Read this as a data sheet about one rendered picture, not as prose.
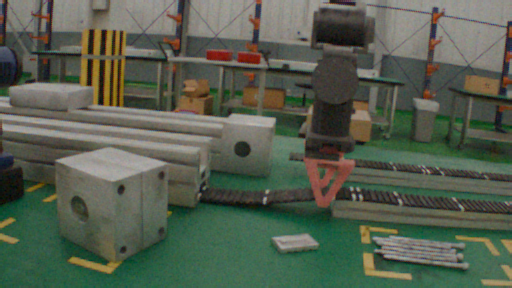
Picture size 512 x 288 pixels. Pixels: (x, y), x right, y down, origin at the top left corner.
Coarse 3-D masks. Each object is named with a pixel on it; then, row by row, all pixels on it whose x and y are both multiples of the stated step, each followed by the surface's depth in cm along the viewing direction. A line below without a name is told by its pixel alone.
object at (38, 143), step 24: (24, 120) 66; (48, 120) 67; (24, 144) 59; (48, 144) 59; (72, 144) 58; (96, 144) 57; (120, 144) 57; (144, 144) 58; (168, 144) 59; (192, 144) 64; (24, 168) 59; (48, 168) 59; (192, 168) 57; (168, 192) 58; (192, 192) 58
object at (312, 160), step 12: (324, 144) 56; (312, 156) 54; (324, 156) 54; (336, 156) 54; (312, 168) 55; (336, 168) 55; (348, 168) 54; (312, 180) 56; (336, 180) 56; (336, 192) 56; (324, 204) 57
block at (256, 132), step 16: (224, 128) 75; (240, 128) 75; (256, 128) 74; (272, 128) 74; (224, 144) 76; (240, 144) 75; (256, 144) 75; (272, 144) 80; (224, 160) 76; (240, 160) 76; (256, 160) 76
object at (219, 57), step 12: (168, 60) 357; (180, 60) 358; (192, 60) 359; (204, 60) 368; (216, 60) 372; (228, 60) 379; (240, 60) 365; (252, 60) 365; (264, 60) 412; (180, 72) 411; (264, 72) 365; (168, 84) 363; (264, 84) 368; (168, 96) 366; (168, 108) 368
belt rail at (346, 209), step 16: (336, 208) 60; (352, 208) 60; (368, 208) 59; (384, 208) 59; (400, 208) 59; (416, 208) 59; (416, 224) 59; (432, 224) 59; (448, 224) 59; (464, 224) 59; (480, 224) 58; (496, 224) 58
